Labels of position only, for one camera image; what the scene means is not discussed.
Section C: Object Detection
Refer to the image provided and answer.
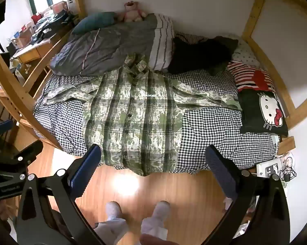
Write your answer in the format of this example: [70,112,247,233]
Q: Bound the tangled cables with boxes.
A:
[279,154,297,184]

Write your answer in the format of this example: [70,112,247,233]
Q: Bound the person's foot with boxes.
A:
[106,201,123,221]
[152,201,170,220]

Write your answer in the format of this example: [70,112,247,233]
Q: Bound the teal pillow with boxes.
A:
[72,11,117,35]

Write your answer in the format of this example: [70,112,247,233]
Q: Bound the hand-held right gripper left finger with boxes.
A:
[16,144,108,245]

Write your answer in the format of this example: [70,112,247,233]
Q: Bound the person's left leg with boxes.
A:
[93,218,130,245]

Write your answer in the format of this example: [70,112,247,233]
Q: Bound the person's leg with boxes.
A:
[93,218,130,245]
[141,217,169,236]

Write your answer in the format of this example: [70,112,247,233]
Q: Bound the black chair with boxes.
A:
[0,52,11,68]

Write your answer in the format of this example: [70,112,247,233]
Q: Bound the person's right foot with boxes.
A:
[152,201,170,220]

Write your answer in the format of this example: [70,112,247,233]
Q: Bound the wooden desk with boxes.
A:
[12,34,67,64]

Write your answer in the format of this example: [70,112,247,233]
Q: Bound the person's right leg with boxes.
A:
[141,217,169,236]

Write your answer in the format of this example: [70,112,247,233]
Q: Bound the pink plush bear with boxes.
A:
[118,1,147,23]

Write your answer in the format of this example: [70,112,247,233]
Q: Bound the cardboard box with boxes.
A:
[16,26,33,48]
[51,1,68,14]

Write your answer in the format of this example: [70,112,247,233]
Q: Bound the dark clothes pile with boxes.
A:
[32,11,75,44]

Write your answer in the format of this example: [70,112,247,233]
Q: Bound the white dotted pillow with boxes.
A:
[230,34,261,68]

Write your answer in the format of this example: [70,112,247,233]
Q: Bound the wooden bunk bed frame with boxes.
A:
[0,0,307,159]

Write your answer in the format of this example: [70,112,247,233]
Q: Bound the person's right hand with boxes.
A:
[139,233,170,245]

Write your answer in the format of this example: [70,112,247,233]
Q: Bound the grey striped duvet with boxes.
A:
[50,13,176,77]

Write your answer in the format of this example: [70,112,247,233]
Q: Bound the red white striped cloth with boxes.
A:
[226,61,277,92]

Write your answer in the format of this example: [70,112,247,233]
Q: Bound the green plaid camouflage blanket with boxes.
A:
[40,53,242,176]

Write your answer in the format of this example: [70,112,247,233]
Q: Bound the black clothes heap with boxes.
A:
[167,36,239,76]

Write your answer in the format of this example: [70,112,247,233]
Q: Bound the black white checkered bedsheet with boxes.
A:
[32,32,280,174]

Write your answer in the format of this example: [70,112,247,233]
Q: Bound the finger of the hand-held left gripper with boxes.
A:
[0,120,14,139]
[0,140,44,175]

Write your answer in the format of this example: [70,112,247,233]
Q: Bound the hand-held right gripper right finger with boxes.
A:
[202,145,291,245]

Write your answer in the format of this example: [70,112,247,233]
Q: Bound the person's left foot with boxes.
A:
[106,201,123,221]

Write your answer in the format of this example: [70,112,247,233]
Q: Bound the dark hanging garment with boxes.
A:
[0,1,7,25]

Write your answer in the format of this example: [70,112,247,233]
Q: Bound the black cartoon cat pillow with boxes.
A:
[238,89,289,136]

